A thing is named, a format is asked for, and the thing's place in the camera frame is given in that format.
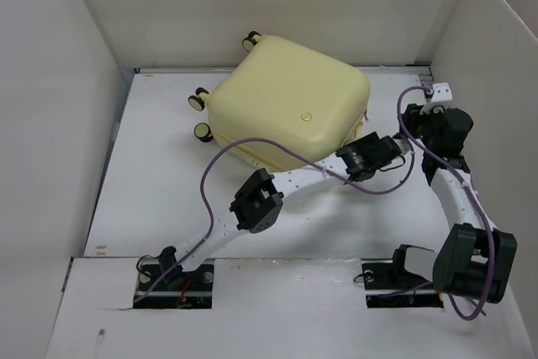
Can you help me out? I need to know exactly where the yellow suitcase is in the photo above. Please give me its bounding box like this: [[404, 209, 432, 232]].
[[188, 31, 371, 172]]

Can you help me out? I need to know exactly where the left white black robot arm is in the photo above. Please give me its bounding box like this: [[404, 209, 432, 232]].
[[157, 133, 411, 289]]

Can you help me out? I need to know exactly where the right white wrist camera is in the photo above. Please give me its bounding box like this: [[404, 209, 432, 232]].
[[422, 82, 453, 114]]

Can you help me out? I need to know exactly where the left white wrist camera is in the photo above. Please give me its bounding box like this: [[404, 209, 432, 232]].
[[392, 134, 414, 156]]

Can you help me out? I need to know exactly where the aluminium rail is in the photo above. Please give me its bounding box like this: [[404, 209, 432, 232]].
[[417, 66, 434, 88]]

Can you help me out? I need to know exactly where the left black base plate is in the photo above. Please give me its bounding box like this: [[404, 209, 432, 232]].
[[133, 260, 214, 309]]

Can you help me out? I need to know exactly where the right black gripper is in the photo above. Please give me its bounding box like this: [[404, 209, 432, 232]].
[[395, 102, 442, 150]]

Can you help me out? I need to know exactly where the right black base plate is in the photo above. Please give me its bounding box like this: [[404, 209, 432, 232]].
[[354, 260, 444, 309]]

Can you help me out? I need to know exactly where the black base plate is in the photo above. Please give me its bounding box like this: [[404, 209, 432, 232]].
[[133, 260, 214, 309], [354, 260, 444, 309]]

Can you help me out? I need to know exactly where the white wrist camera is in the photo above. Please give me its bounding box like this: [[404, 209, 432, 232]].
[[392, 134, 414, 156], [422, 82, 453, 114]]

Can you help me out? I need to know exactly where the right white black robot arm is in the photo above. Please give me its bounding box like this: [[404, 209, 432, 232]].
[[398, 103, 517, 304]]

